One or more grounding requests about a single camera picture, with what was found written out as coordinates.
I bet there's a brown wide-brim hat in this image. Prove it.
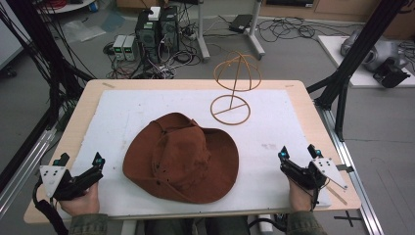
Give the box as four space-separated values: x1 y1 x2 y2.
121 112 241 206

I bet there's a white metal stand frame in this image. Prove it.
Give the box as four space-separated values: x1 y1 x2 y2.
195 0 266 64

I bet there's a wooden wire hat stand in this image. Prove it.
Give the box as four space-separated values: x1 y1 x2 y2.
209 50 263 126

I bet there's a black metal frame post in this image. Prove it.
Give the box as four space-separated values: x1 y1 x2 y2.
306 0 410 142
0 0 94 194

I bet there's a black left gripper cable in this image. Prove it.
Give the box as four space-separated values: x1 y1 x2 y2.
31 180 70 235

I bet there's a grey rounded shell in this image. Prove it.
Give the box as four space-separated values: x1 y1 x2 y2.
340 29 409 73

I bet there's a black computer tower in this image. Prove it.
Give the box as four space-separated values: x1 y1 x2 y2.
159 5 181 55
134 9 161 65

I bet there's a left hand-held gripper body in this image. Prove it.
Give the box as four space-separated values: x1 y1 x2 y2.
39 164 104 202

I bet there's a white foam mat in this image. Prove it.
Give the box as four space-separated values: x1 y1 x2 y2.
58 88 333 220

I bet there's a person's right hand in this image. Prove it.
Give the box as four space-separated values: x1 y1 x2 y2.
288 178 315 213

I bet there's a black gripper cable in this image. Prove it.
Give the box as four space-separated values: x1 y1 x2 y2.
31 180 70 235
248 187 322 233

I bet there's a tangle of black floor cables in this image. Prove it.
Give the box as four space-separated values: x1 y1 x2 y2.
255 16 351 44

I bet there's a white box on tower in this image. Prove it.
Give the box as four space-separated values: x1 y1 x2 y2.
147 6 162 23

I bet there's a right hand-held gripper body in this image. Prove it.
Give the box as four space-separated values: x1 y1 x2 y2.
279 157 348 191

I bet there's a person's left hand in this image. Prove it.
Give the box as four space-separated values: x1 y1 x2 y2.
58 181 101 217

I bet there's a white floor board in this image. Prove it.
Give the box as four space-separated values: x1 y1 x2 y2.
317 34 415 89

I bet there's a black flat box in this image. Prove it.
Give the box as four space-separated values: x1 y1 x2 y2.
228 14 254 34

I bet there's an aluminium rail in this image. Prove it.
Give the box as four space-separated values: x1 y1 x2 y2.
0 128 58 219
314 101 386 235

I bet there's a black device on board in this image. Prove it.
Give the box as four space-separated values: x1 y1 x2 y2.
372 58 412 89

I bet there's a white power strip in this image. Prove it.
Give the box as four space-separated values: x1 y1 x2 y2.
256 213 274 235

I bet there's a grey bench power supply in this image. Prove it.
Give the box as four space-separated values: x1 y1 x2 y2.
112 34 127 62
122 34 140 62

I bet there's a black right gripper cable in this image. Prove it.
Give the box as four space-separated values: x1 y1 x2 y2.
248 187 322 233

